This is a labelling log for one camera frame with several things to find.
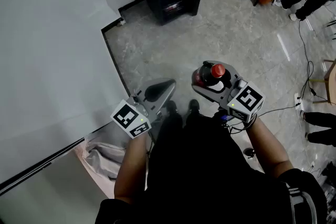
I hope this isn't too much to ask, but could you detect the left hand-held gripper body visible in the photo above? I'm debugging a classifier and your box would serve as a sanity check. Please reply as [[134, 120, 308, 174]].
[[110, 87, 162, 139]]

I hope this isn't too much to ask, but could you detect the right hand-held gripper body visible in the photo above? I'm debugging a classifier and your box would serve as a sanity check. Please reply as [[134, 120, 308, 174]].
[[217, 75, 265, 123]]

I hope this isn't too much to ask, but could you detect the dark drink bottle red cap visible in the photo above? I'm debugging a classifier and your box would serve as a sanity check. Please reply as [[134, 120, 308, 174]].
[[195, 62, 232, 92]]

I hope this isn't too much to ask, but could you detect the person's right forearm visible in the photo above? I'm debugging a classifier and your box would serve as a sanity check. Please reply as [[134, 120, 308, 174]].
[[243, 115, 294, 179]]

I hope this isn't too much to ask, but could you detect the person's left forearm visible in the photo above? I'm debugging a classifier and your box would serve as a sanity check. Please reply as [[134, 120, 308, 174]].
[[113, 133, 148, 205]]

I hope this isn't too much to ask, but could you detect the person's left black shoe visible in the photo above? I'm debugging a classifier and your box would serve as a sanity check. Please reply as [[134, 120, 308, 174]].
[[164, 99, 180, 116]]

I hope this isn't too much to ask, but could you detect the person's black shoe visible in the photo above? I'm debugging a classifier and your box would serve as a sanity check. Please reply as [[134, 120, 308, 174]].
[[187, 99, 201, 115], [164, 99, 180, 116]]

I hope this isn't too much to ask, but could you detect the person's right black shoe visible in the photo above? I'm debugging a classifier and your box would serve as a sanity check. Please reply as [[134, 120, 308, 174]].
[[187, 99, 201, 115]]

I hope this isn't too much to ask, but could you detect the bin with translucent bag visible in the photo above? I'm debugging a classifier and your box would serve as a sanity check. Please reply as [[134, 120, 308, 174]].
[[74, 138, 127, 199]]

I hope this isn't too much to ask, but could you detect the white power strip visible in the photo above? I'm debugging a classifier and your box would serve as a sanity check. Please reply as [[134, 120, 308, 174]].
[[293, 92, 305, 111]]

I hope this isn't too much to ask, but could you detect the person's black clothing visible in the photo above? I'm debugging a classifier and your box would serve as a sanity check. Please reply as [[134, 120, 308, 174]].
[[94, 112, 329, 224]]

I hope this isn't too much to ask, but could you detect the wooden chair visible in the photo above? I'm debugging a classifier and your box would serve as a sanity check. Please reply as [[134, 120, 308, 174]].
[[309, 58, 336, 106]]

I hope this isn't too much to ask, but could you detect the black floor cable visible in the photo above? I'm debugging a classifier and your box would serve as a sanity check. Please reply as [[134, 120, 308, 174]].
[[258, 19, 329, 118]]

